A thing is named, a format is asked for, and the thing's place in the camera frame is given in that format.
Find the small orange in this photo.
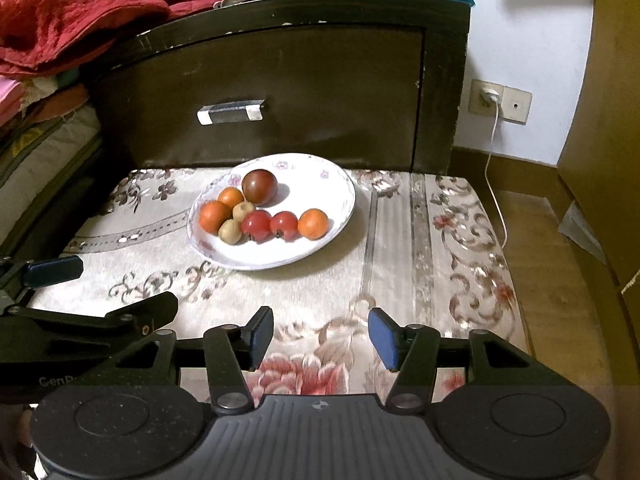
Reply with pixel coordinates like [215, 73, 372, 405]
[218, 186, 245, 209]
[199, 201, 233, 235]
[298, 208, 330, 240]

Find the large dark red tomato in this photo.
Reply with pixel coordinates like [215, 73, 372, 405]
[242, 169, 279, 207]

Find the clear drawer handle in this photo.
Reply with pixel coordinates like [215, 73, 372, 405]
[197, 99, 264, 126]

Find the white floral plate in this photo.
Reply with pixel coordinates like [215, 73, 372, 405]
[187, 153, 357, 271]

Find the white plastic sheet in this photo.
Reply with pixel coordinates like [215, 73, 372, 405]
[559, 200, 603, 261]

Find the dark wooden nightstand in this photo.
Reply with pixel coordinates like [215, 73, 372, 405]
[82, 0, 473, 176]

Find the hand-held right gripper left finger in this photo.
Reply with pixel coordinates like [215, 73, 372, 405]
[107, 306, 275, 415]

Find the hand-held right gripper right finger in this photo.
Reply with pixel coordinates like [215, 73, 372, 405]
[368, 307, 556, 413]

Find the yellow wooden cabinet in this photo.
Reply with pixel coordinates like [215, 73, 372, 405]
[557, 0, 640, 286]

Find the beige floral cloth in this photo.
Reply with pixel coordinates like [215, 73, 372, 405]
[22, 165, 531, 411]

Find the white wall socket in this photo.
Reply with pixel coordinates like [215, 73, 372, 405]
[501, 86, 532, 125]
[469, 80, 505, 117]

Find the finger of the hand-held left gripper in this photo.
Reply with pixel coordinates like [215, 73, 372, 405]
[0, 291, 179, 338]
[0, 255, 84, 313]

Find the white cable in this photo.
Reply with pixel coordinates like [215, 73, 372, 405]
[484, 102, 509, 251]

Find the stack of folded clothes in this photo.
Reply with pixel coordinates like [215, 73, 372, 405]
[0, 72, 91, 128]

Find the red towel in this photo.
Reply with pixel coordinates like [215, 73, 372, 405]
[0, 0, 171, 78]

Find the small red tomato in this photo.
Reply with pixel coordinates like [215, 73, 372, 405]
[270, 211, 299, 241]
[240, 210, 273, 244]

